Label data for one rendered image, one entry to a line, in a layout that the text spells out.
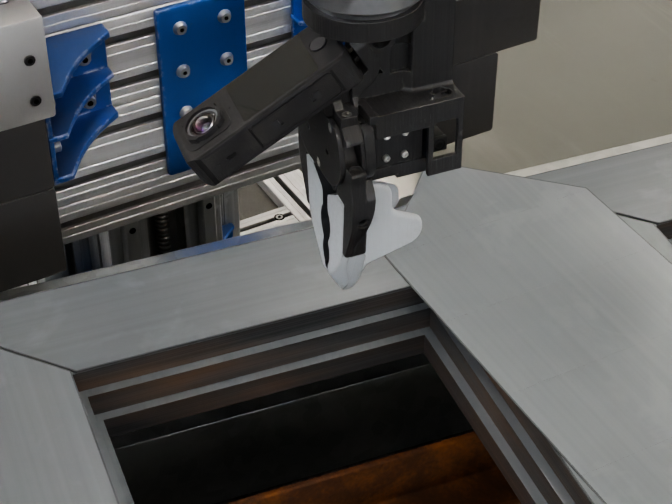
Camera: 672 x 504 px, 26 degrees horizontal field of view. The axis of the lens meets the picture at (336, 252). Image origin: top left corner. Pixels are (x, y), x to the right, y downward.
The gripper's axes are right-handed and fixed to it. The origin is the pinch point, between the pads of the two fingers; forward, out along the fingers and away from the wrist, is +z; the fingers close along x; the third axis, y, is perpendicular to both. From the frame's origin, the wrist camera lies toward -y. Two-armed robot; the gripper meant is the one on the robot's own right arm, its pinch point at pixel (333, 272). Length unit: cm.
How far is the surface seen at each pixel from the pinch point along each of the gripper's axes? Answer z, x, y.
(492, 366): 6.1, -6.3, 8.8
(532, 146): 93, 126, 90
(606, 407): 6.2, -12.5, 13.8
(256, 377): 9.5, 2.3, -5.0
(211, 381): 9.3, 2.9, -8.1
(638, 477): 6.3, -18.6, 12.5
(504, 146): 93, 128, 85
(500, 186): 6.0, 11.6, 18.6
